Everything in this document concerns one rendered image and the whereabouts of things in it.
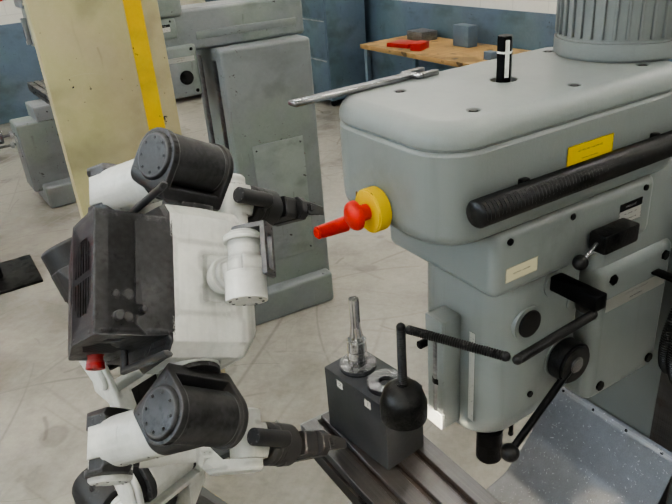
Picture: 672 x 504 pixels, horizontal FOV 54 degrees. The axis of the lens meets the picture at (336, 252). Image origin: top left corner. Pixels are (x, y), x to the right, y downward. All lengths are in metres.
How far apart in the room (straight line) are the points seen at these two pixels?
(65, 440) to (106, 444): 2.28
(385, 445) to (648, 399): 0.57
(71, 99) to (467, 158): 1.86
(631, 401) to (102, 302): 1.07
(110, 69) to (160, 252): 1.46
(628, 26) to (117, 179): 0.89
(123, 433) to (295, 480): 1.84
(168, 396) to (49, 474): 2.34
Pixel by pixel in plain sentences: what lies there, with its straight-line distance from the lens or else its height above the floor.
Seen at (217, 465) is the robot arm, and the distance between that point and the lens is 1.35.
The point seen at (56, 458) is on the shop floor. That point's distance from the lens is 3.42.
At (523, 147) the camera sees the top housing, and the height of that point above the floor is 1.84.
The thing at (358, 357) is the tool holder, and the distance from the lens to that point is 1.60.
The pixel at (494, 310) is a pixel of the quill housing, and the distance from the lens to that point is 1.00.
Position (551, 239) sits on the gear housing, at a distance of 0.96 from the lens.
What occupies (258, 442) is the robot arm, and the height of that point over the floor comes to 1.22.
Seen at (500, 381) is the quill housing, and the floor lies 1.45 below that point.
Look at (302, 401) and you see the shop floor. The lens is 3.35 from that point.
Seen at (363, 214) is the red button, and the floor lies 1.77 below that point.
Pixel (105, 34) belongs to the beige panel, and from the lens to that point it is 2.48.
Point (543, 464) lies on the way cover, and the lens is 1.69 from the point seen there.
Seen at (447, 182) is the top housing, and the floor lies 1.82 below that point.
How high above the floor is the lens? 2.11
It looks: 27 degrees down
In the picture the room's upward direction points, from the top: 5 degrees counter-clockwise
